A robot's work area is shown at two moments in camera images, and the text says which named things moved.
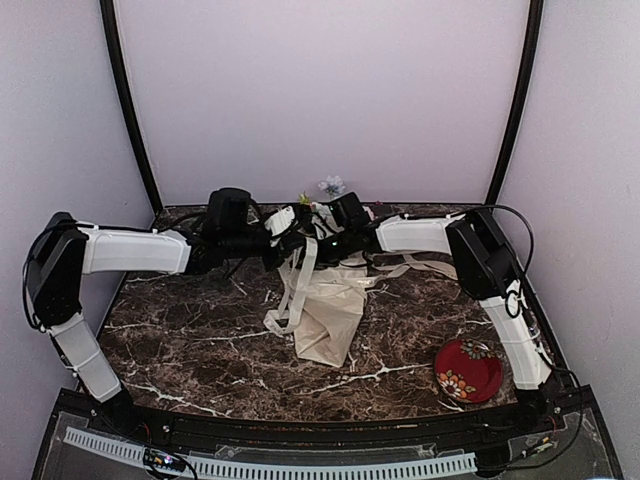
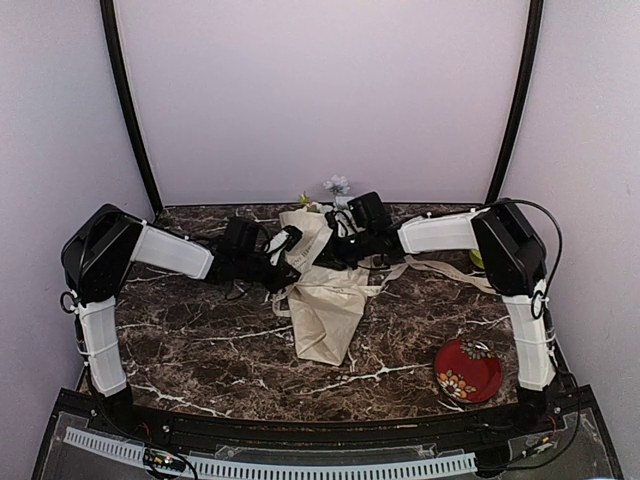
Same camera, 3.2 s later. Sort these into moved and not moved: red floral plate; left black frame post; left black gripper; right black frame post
Moved: left black gripper
Not moved: right black frame post; left black frame post; red floral plate
